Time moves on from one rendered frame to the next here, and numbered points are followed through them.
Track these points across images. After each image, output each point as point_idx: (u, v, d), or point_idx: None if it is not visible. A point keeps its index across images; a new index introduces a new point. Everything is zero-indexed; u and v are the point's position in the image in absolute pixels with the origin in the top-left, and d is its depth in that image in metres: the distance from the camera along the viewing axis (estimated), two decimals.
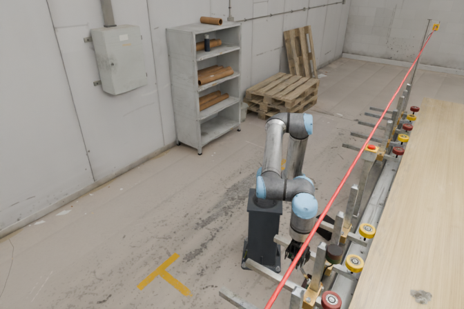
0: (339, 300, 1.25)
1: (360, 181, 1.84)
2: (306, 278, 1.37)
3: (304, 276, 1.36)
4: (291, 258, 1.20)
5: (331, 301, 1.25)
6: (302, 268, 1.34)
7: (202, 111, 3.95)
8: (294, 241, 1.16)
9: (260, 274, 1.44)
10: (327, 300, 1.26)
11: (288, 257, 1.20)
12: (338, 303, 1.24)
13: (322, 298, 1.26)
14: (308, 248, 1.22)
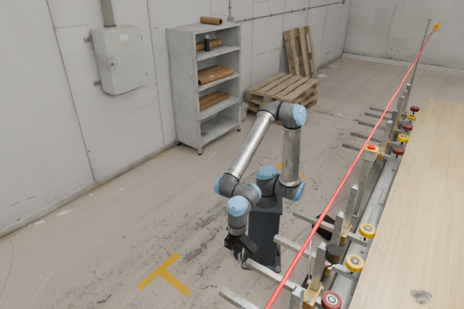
0: (339, 300, 1.25)
1: (360, 181, 1.84)
2: (309, 272, 1.40)
3: (308, 267, 1.40)
4: None
5: (331, 301, 1.25)
6: (311, 255, 1.42)
7: (202, 111, 3.95)
8: None
9: (260, 274, 1.44)
10: (327, 300, 1.26)
11: None
12: (338, 303, 1.24)
13: (322, 298, 1.26)
14: (237, 249, 1.44)
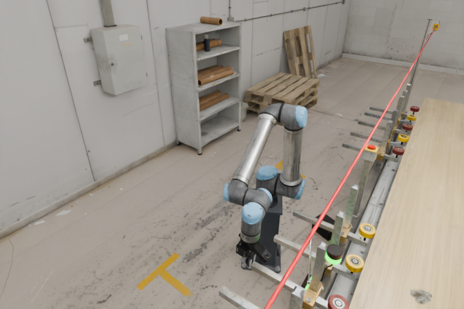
0: (346, 303, 1.24)
1: (360, 181, 1.84)
2: (309, 272, 1.40)
3: (308, 267, 1.40)
4: None
5: (337, 304, 1.24)
6: (311, 255, 1.42)
7: (202, 111, 3.95)
8: None
9: (266, 277, 1.43)
10: (334, 303, 1.24)
11: None
12: (345, 307, 1.23)
13: (329, 301, 1.25)
14: (250, 256, 1.40)
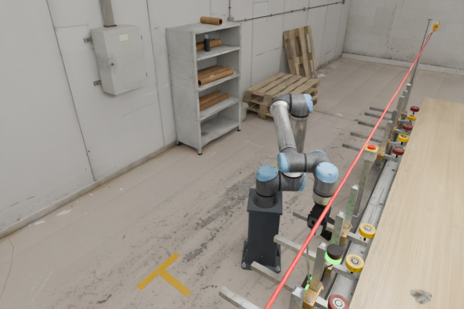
0: (346, 303, 1.24)
1: (360, 181, 1.84)
2: (308, 273, 1.39)
3: (307, 270, 1.39)
4: None
5: (337, 304, 1.24)
6: (308, 257, 1.39)
7: (202, 111, 3.95)
8: None
9: (266, 277, 1.43)
10: (334, 303, 1.24)
11: None
12: (345, 307, 1.23)
13: (329, 301, 1.25)
14: (310, 214, 1.39)
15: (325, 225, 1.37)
